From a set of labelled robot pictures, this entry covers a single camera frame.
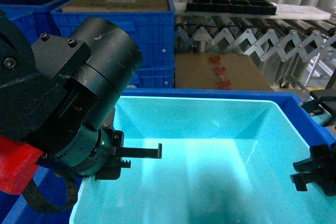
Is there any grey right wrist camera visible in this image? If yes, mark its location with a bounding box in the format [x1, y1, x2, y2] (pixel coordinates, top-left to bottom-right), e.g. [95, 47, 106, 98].
[300, 89, 335, 127]

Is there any black compartment tray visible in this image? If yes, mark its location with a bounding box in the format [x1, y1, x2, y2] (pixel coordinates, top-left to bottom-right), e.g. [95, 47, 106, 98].
[185, 0, 277, 16]

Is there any brown cardboard box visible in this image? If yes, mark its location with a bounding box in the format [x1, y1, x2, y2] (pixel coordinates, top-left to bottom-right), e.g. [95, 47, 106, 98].
[174, 52, 272, 91]

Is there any blue crate with cardboard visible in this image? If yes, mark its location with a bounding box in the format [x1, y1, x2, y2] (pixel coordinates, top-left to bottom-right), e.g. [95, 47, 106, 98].
[51, 0, 175, 68]

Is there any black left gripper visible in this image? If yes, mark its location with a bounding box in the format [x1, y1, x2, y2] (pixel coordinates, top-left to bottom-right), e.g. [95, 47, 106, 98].
[36, 121, 163, 181]

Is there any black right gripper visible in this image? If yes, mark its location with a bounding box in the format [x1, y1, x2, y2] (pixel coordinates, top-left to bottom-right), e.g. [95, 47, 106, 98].
[290, 143, 335, 197]

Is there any large blue plastic bin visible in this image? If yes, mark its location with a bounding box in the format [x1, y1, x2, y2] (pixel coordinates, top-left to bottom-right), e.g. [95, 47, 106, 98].
[0, 87, 336, 224]

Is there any grey expandable roller conveyor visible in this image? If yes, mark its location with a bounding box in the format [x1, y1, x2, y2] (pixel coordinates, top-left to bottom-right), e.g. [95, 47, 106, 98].
[174, 16, 335, 92]

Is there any black strap cable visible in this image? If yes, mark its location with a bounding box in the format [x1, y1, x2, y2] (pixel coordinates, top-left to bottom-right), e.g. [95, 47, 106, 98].
[20, 174, 79, 214]

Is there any brown cardboard sheet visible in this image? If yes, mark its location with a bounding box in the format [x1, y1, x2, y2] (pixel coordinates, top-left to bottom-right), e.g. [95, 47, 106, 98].
[61, 0, 170, 13]

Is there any light teal plastic bin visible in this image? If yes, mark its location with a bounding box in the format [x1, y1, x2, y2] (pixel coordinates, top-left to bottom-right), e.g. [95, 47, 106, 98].
[68, 95, 336, 224]

